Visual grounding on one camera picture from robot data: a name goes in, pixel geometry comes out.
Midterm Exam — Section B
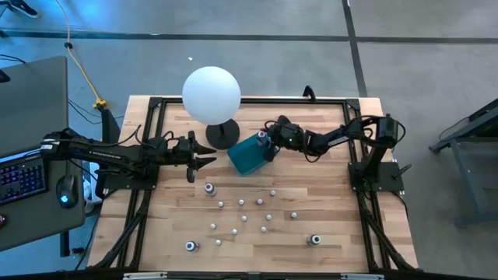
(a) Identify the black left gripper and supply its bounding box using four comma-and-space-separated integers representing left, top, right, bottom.
170, 130, 218, 184

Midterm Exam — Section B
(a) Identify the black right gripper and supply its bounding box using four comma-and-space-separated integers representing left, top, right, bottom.
261, 115, 313, 163

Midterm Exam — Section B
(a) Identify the teal plastic box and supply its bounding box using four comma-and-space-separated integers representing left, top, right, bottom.
226, 131, 278, 176

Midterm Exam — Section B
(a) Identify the black stand leg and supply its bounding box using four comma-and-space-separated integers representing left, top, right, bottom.
100, 108, 121, 145

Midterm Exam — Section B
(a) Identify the black computer mouse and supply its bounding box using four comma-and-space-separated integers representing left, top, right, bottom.
55, 174, 79, 209

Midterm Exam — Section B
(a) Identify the grey desk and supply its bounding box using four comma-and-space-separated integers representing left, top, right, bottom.
0, 142, 86, 253

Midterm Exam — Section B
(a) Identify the black backlit keyboard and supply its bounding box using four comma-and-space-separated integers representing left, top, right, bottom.
0, 153, 50, 206

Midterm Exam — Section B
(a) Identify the grey metal cart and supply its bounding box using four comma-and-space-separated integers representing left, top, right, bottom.
429, 96, 498, 229

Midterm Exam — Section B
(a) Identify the dark shoe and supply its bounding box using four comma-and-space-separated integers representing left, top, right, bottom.
6, 0, 40, 19

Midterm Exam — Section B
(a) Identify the black aluminium table frame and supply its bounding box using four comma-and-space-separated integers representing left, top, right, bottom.
87, 96, 419, 273

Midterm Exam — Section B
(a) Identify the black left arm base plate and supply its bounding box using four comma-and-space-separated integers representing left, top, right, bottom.
101, 161, 160, 191

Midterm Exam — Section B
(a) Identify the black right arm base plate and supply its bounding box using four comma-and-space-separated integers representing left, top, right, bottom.
348, 161, 405, 192

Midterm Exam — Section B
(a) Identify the black floor cable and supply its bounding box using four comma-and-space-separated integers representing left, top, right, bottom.
68, 99, 125, 126

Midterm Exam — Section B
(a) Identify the silver metal bracket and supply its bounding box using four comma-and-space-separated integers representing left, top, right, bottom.
122, 271, 169, 280
340, 273, 385, 280

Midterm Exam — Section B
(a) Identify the yellow extension cable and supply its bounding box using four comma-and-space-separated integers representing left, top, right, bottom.
55, 0, 109, 110

